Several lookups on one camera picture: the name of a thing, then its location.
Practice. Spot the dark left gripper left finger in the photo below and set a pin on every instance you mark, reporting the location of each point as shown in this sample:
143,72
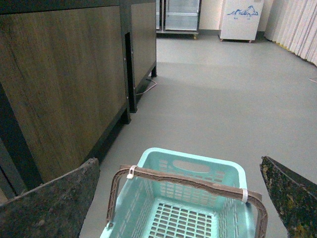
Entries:
56,209

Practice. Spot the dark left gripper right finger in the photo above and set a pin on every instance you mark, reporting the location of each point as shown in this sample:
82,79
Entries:
293,196

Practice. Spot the brown basket handle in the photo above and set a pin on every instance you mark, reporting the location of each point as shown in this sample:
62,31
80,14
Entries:
213,188

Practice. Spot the teal plastic basket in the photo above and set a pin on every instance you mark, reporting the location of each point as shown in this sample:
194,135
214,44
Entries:
151,209

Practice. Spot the wooden display cabinet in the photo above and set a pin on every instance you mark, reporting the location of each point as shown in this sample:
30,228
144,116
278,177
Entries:
69,71

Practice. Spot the white vertical curtain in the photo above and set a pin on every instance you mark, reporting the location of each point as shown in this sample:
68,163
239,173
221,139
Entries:
292,24

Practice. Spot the white chest freezer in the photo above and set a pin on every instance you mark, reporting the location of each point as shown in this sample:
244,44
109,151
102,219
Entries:
240,19

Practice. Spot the glass door refrigerator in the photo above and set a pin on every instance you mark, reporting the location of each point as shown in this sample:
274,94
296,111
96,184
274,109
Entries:
178,17

